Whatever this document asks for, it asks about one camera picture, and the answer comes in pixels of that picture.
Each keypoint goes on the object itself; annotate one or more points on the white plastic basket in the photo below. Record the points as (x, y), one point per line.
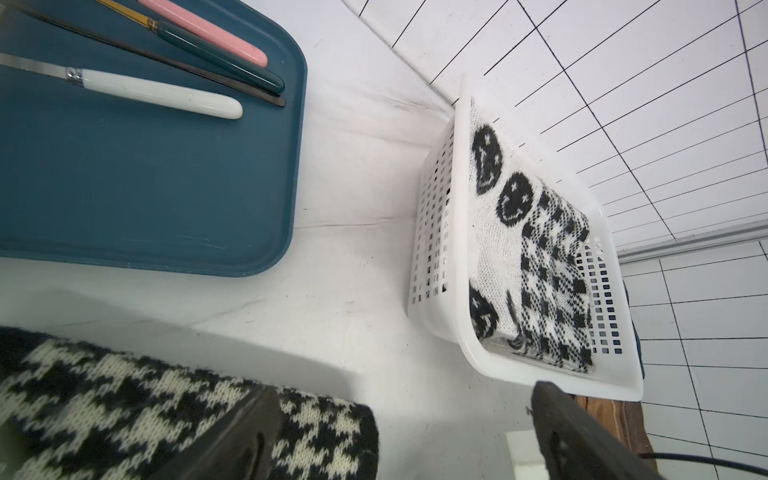
(438, 295)

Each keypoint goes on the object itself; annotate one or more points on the white handled spoon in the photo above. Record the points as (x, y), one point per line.
(136, 89)

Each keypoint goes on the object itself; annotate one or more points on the smiley face knit scarf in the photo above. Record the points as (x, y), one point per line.
(527, 296)

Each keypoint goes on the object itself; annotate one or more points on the teal plastic tray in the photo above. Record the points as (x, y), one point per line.
(94, 179)

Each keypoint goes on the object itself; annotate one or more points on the black white houndstooth scarf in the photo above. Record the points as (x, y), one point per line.
(75, 410)

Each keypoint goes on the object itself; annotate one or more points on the green handled spoon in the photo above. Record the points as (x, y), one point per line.
(165, 30)

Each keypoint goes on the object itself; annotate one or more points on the pink handled spoon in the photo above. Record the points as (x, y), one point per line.
(207, 30)

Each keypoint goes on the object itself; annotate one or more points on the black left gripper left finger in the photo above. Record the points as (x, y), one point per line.
(237, 446)

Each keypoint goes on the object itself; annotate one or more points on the brown plaid scarf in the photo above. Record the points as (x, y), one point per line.
(624, 420)

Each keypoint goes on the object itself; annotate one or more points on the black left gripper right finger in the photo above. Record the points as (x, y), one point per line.
(574, 445)

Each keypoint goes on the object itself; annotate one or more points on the black chopstick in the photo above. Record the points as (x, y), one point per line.
(227, 81)

